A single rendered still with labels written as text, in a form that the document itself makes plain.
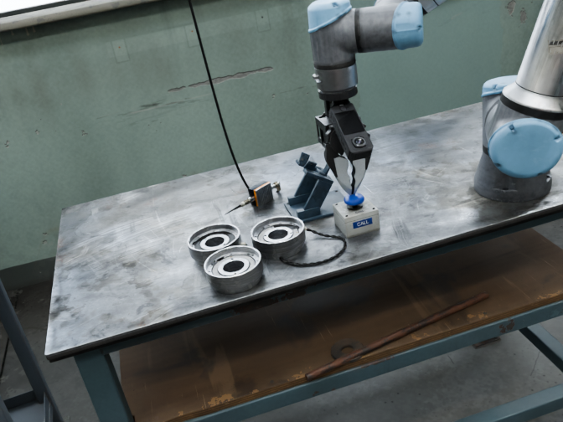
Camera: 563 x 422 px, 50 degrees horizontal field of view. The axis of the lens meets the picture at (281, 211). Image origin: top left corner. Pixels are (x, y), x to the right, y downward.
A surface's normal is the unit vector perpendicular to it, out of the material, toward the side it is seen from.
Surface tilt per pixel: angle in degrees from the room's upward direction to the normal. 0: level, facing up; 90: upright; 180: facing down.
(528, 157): 97
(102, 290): 0
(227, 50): 90
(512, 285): 0
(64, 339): 0
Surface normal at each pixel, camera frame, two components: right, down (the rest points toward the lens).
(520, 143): -0.23, 0.59
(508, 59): 0.26, 0.41
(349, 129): 0.04, -0.55
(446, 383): -0.15, -0.88
